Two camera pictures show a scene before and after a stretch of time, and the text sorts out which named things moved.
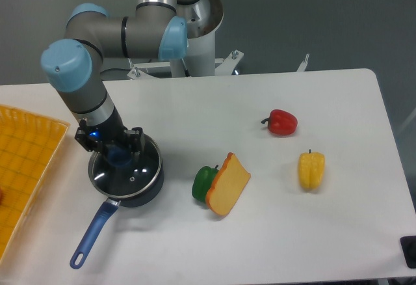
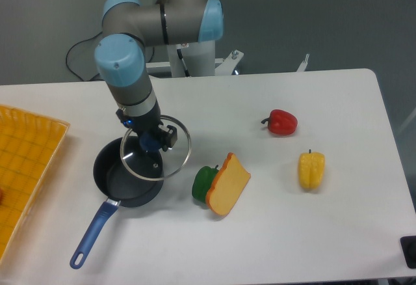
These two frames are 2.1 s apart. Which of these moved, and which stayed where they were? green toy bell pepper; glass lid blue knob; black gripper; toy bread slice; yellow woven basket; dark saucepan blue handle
Moved: glass lid blue knob; black gripper
Stayed: yellow woven basket; green toy bell pepper; dark saucepan blue handle; toy bread slice
